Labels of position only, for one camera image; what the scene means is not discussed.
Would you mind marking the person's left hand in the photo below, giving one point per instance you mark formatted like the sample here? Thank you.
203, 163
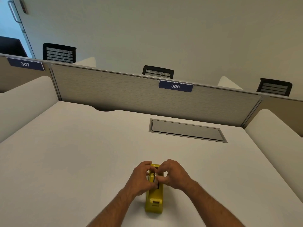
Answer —
138, 178

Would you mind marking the person's right hand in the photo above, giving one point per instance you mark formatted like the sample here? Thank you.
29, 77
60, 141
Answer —
176, 176

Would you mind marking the person's left thumb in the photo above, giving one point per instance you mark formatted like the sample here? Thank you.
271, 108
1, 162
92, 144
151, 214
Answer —
152, 185

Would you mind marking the person's right thumb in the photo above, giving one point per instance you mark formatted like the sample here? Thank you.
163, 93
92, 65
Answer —
161, 179

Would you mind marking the yellow tape dispenser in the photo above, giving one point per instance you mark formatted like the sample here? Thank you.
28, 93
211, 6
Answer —
155, 197

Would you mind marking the person's right forearm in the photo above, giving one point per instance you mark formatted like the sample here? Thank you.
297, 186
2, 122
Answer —
208, 208

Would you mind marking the person's left forearm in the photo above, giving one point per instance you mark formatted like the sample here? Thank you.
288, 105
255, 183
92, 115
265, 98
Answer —
113, 210

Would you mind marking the beige fabric desk partition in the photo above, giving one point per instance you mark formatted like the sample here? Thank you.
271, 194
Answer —
21, 77
281, 111
142, 96

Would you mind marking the blue desk number sign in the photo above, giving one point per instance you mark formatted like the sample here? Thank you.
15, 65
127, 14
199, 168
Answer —
24, 64
175, 86

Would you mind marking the black mesh office chair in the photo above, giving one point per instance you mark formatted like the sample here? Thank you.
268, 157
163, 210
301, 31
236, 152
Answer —
59, 53
274, 87
158, 72

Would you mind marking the white side desk divider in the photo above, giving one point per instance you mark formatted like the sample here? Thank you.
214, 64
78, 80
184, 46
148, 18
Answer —
26, 106
86, 62
228, 83
279, 144

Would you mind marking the black furniture behind glass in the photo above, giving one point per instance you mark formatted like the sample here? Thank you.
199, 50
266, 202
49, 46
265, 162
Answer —
11, 47

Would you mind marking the glass door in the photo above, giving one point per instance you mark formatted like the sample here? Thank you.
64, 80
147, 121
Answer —
9, 28

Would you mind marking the grey wall card reader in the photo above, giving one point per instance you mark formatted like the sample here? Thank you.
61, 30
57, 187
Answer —
24, 6

